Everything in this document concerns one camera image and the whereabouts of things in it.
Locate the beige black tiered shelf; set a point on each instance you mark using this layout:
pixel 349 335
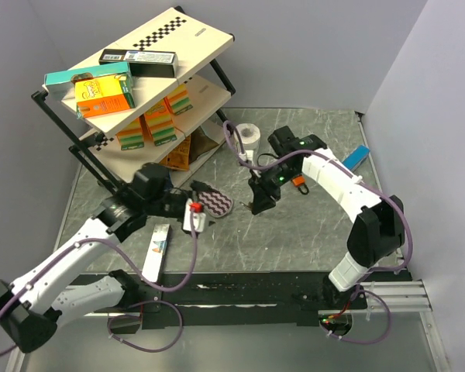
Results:
pixel 197 45

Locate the brass padlock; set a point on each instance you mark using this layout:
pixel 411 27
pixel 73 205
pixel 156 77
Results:
pixel 247 205

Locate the white toilet paper roll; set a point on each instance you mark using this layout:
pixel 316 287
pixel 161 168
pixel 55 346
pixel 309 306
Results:
pixel 250 137

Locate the blue silver box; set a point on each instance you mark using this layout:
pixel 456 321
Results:
pixel 356 158

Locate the black white long box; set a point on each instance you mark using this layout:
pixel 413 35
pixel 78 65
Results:
pixel 143 63

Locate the yellow green sponge pack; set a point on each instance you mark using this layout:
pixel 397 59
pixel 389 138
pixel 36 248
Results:
pixel 131 137
pixel 160 124
pixel 178 101

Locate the teal long box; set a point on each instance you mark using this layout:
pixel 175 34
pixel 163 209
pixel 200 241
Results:
pixel 60 84

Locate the pink striped sponge pad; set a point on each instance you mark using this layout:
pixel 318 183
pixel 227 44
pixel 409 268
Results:
pixel 216 204

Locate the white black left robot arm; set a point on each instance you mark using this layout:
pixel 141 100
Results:
pixel 36 304

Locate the aluminium frame rail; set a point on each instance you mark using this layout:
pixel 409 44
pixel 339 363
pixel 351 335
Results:
pixel 401 296

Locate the orange snack bag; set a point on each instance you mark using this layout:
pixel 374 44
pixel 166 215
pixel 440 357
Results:
pixel 178 158

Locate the white toothpaste box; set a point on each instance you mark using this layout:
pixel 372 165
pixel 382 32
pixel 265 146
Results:
pixel 156 252

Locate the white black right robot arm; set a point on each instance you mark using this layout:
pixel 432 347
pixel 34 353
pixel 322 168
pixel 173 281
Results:
pixel 377 229

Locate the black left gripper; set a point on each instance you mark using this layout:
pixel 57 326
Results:
pixel 196 187

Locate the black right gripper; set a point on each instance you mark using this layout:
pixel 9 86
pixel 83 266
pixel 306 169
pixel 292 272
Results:
pixel 262 192

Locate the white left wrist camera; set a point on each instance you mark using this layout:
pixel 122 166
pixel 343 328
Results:
pixel 195 217

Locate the orange yellow box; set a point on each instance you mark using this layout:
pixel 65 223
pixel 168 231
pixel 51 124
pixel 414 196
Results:
pixel 104 95

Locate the orange black padlock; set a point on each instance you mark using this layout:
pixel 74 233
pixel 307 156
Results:
pixel 299 183

